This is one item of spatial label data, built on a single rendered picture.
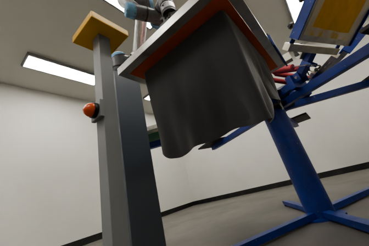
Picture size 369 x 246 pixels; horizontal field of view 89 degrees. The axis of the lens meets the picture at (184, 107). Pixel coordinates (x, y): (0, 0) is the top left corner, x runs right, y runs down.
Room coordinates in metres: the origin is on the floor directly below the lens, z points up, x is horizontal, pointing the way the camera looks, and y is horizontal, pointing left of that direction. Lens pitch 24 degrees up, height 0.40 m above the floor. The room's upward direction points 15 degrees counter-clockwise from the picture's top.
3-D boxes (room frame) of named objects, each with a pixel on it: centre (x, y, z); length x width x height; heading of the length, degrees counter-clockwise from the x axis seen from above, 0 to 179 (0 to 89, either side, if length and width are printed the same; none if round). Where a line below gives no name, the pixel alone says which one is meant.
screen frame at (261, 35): (0.86, -0.20, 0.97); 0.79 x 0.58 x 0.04; 146
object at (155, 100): (0.62, -0.04, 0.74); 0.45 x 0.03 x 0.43; 56
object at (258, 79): (0.70, -0.34, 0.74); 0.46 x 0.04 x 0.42; 146
